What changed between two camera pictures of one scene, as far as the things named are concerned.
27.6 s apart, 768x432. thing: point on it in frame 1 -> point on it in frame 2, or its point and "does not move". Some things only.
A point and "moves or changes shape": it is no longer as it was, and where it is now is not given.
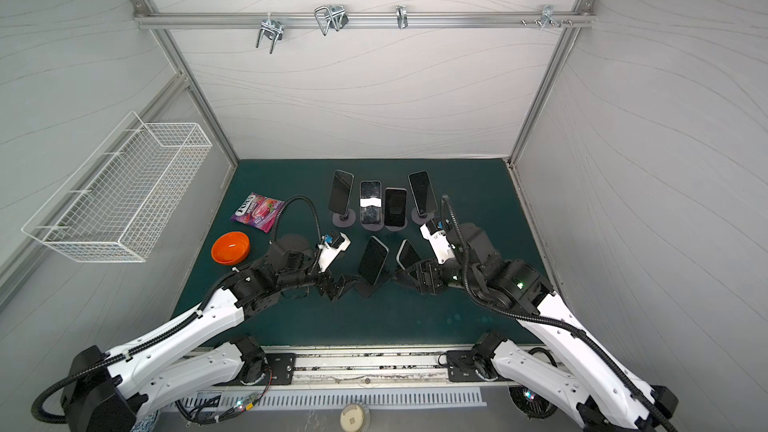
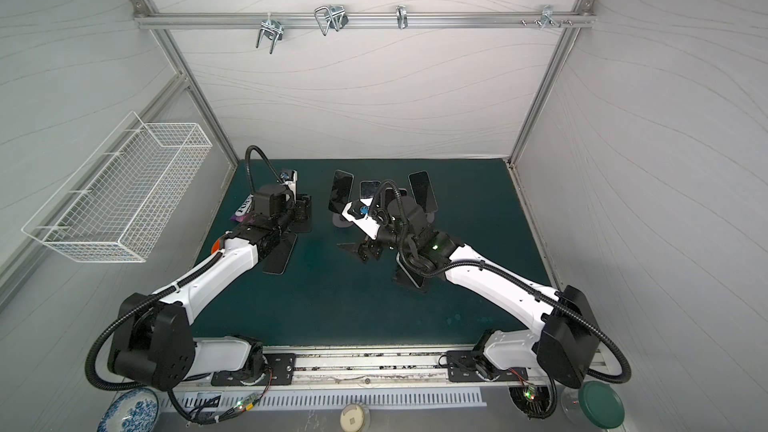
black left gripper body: [324, 283] -> [300, 212]
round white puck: [352, 417] does not move
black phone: [373, 259] moves or changes shape
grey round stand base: [337, 221] does not move
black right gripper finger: [407, 280] -> [361, 249]
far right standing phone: [423, 192] does not move
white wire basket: [109, 202] does not move
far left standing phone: [340, 193] does not move
